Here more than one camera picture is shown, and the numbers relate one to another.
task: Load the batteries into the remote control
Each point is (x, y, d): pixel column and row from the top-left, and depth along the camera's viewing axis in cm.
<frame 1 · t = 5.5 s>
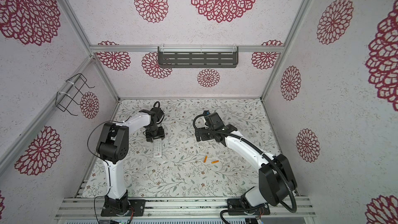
left hand: (158, 141, 98), fingers open
right hand: (202, 130, 85), fingers open
white remote control: (157, 148, 94), point 2 cm above the table
orange battery left: (206, 157, 92), on the table
orange battery right: (213, 162, 91), on the table

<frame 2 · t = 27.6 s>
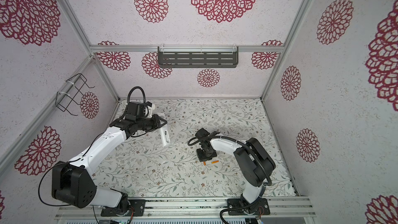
left hand: (165, 124, 82), fingers closed
right hand: (201, 157, 90), fingers closed
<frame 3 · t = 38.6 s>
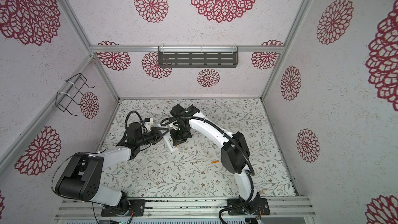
left hand: (168, 132, 87), fingers closed
right hand: (173, 141, 81), fingers closed
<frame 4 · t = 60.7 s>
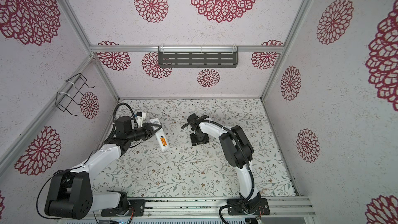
left hand: (161, 129, 83), fingers closed
right hand: (197, 141, 96), fingers open
orange battery right: (164, 142, 81), point 16 cm above the table
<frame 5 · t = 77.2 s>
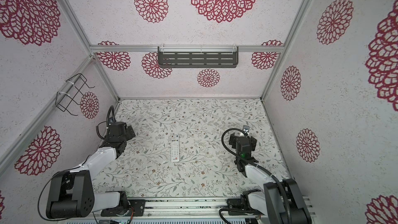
left hand: (121, 134, 90), fingers open
right hand: (243, 133, 88), fingers open
